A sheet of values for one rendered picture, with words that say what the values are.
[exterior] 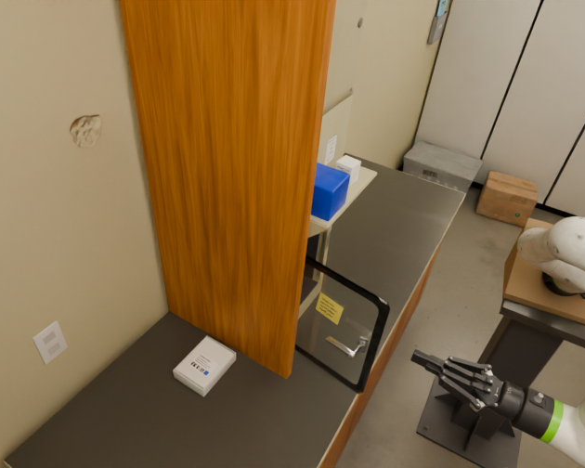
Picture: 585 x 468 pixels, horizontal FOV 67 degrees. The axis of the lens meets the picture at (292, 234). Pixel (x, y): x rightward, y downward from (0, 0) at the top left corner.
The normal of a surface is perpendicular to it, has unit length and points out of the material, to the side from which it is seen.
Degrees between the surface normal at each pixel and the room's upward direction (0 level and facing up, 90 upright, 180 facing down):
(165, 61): 90
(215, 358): 0
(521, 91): 90
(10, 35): 90
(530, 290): 45
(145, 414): 0
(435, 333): 0
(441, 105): 90
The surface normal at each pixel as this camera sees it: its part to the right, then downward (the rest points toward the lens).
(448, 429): 0.07, -0.77
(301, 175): -0.51, 0.51
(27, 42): 0.86, 0.37
